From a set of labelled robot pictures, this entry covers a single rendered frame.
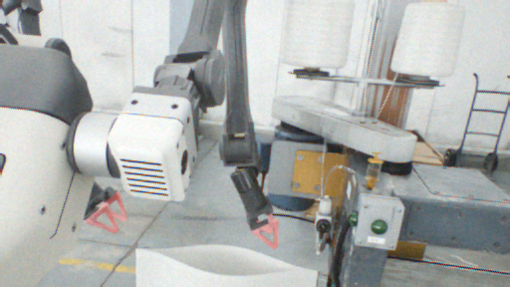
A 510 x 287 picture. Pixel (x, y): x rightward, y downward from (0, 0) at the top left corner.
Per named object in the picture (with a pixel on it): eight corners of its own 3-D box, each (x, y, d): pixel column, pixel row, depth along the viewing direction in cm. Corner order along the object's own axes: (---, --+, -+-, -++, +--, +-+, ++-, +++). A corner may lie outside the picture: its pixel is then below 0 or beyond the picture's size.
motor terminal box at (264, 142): (255, 180, 128) (259, 142, 124) (245, 169, 137) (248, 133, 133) (282, 179, 130) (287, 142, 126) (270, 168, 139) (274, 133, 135)
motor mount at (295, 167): (266, 194, 128) (271, 141, 122) (268, 186, 134) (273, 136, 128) (366, 207, 125) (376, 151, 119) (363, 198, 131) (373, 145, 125)
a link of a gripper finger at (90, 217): (131, 217, 115) (107, 190, 113) (126, 226, 108) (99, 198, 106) (112, 233, 116) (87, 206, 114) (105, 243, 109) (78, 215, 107)
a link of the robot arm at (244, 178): (224, 173, 103) (245, 165, 101) (231, 163, 109) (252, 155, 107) (236, 198, 105) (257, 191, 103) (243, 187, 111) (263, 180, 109)
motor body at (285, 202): (264, 210, 134) (272, 132, 126) (268, 193, 148) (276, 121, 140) (314, 217, 132) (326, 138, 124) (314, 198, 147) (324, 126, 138)
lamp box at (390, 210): (354, 245, 83) (362, 201, 80) (352, 234, 88) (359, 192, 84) (394, 250, 82) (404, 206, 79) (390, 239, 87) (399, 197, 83)
